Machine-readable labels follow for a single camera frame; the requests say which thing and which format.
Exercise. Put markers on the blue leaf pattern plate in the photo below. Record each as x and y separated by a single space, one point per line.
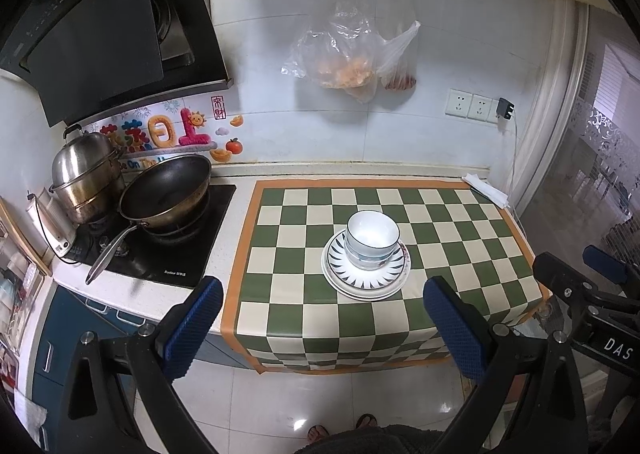
340 269

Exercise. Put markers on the floral white plate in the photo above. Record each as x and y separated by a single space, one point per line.
375 295

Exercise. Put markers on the person's left foot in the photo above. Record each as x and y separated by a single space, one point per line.
317 434

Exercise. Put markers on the black glass stove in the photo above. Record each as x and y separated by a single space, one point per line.
190 254

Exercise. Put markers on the large clear plastic bag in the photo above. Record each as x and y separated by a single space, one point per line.
340 58

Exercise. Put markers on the white electric kettle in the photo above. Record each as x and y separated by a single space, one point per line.
55 234

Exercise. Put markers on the blue kitchen cabinet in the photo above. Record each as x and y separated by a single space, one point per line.
65 324

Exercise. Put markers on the folded white cloth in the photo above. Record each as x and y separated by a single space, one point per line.
485 189

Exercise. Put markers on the black wok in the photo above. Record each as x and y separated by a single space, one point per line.
165 184

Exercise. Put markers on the green checkered table mat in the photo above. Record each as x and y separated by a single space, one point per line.
290 244

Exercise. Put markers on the person's foot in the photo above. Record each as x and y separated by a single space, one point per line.
317 434
366 420

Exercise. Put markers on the colourful wall sticker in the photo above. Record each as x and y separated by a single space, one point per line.
190 133

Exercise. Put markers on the black range hood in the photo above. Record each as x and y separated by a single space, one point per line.
90 33

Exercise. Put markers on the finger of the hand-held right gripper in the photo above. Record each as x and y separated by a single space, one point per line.
607 266
560 284

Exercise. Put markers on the person's right foot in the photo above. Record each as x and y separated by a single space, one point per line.
366 420

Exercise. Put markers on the white wall socket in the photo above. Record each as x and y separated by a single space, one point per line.
458 102
481 107

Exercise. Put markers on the sliding glass door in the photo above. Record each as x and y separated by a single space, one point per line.
590 158

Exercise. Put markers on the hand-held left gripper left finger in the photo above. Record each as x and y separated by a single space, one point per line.
195 329

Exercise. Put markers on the dark rimmed white bowl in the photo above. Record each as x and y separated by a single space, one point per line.
372 229

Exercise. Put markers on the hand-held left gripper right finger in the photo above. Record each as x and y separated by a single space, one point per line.
452 334

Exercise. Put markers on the stainless steel pot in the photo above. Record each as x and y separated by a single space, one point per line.
85 168

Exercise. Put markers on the dark fuzzy robe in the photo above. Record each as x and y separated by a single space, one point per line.
380 441

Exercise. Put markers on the black plug charger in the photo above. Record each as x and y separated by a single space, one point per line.
505 108

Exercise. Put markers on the plain white bowl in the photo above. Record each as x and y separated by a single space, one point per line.
372 257

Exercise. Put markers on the small clear plastic bag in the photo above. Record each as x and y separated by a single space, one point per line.
400 58

